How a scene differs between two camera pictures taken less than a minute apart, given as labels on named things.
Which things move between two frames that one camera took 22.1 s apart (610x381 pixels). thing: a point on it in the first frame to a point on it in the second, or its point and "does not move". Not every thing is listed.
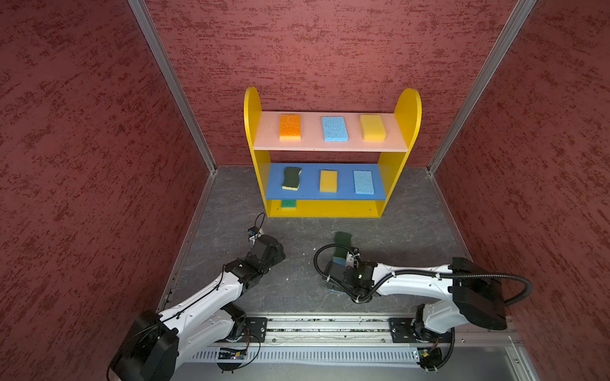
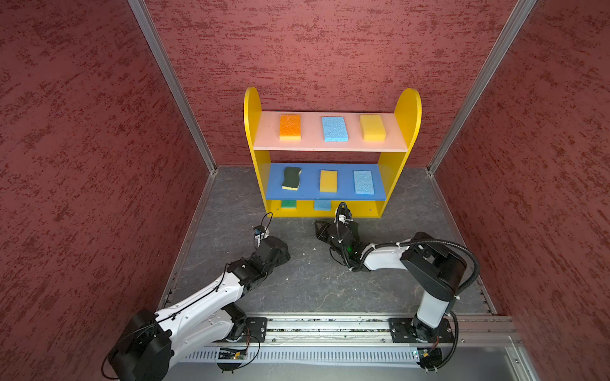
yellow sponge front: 328,182 does not move
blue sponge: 335,129 does not move
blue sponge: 340,260 to 322,205
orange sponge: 290,127 does not move
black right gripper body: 346,290 to 326,237
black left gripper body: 277,257 does not move
